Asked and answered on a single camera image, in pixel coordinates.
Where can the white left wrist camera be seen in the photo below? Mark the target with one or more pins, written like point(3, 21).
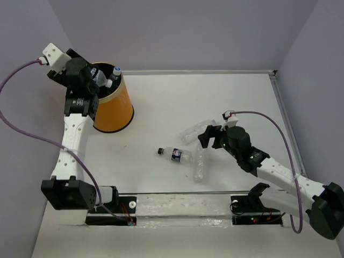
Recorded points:
point(54, 57)

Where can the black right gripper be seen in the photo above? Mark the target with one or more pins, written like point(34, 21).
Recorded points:
point(211, 131)

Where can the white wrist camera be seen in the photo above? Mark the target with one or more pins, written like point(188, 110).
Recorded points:
point(230, 119)
point(54, 57)

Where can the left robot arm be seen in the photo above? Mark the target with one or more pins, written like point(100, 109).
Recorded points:
point(66, 189)

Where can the small Pepsi bottle black cap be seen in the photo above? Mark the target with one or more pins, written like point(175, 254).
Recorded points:
point(175, 154)

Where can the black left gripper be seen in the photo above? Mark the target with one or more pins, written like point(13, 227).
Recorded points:
point(61, 77)

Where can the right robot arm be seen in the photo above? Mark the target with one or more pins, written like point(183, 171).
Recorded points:
point(320, 204)

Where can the clear unlabelled plastic bottle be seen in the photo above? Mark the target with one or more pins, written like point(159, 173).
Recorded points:
point(191, 134)

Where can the bottle with dark label white cap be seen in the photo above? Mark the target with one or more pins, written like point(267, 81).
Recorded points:
point(114, 79)

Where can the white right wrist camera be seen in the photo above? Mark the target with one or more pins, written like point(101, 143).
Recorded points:
point(230, 119)

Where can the clear ribbed plastic bottle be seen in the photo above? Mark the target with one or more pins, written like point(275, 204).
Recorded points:
point(200, 164)

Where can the clear bottle green blue label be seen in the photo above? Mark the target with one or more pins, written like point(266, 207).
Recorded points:
point(98, 77)

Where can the orange cylindrical bin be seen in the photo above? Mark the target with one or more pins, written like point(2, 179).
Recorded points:
point(115, 110)

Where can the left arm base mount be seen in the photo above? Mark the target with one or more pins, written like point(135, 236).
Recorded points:
point(112, 214)

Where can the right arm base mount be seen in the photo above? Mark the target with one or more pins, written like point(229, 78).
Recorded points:
point(248, 209)

